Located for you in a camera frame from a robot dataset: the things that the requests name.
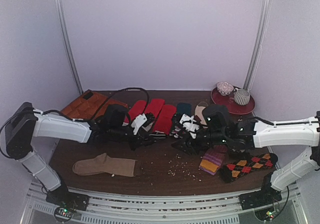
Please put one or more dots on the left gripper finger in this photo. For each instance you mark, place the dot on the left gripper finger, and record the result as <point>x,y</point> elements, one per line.
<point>137,141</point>
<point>150,118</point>

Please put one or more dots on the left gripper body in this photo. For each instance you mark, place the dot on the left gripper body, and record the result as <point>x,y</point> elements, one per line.
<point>116,134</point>

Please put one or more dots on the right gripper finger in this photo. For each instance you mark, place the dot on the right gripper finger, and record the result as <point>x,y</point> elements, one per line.
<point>187,146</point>
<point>176,121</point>

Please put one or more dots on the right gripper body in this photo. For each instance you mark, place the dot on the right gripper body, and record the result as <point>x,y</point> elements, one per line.
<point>191,140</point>

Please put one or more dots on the black white striped sock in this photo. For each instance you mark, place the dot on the black white striped sock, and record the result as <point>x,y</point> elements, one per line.
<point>157,136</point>

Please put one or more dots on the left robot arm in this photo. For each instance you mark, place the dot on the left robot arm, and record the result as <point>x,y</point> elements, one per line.
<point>29,122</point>

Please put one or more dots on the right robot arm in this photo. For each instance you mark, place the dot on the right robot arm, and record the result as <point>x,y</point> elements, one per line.
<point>249,134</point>

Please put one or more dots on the red sock right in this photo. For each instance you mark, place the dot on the red sock right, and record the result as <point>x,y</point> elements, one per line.
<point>164,120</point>

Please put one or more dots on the red sock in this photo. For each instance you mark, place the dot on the red sock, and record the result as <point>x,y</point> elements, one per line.
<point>164,120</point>
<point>154,107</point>
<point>137,109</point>

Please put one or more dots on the red sock middle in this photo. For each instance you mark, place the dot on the red sock middle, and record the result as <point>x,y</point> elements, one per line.
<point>154,107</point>

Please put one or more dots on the dark green reindeer sock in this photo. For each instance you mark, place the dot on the dark green reindeer sock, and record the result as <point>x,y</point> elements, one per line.
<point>182,108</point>

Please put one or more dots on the red sock left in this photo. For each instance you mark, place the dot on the red sock left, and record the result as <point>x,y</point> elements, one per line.
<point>137,109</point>

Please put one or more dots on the beige striped sock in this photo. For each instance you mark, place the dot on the beige striped sock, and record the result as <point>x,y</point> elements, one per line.
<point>199,108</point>

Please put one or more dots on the purple yellow sock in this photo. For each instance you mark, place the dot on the purple yellow sock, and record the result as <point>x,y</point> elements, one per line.
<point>213,159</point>

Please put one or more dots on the tan sock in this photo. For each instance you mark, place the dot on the tan sock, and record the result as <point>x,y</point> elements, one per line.
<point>106,164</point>

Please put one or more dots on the orange divided organizer tray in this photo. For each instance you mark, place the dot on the orange divided organizer tray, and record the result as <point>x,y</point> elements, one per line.
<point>85,105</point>

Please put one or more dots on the black orange argyle sock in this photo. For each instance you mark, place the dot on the black orange argyle sock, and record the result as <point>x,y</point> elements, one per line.
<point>246,165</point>

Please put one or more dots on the dark red plate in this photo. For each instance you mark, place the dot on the dark red plate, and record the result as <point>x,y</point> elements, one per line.
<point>231,105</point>

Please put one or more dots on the striped grey cup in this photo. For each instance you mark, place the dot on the striped grey cup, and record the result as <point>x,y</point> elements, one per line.
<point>241,96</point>

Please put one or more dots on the patterned white bowl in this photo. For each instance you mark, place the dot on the patterned white bowl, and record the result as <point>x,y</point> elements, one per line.
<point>224,88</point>

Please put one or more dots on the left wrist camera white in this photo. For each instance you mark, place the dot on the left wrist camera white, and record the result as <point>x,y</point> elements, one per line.
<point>138,122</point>

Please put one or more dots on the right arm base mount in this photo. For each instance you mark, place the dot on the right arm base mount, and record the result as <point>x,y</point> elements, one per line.
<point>265,202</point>

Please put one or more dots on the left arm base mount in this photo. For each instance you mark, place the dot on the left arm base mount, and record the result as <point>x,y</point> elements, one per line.
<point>68,203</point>

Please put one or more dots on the left aluminium frame post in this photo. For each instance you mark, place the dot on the left aluminium frame post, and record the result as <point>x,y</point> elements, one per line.
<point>67,45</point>

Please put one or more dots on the aluminium frame post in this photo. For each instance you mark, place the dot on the aluminium frame post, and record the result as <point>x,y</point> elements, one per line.
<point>67,45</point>
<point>256,53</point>

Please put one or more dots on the right aluminium frame post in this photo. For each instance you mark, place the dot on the right aluminium frame post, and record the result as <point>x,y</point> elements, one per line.
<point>256,53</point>

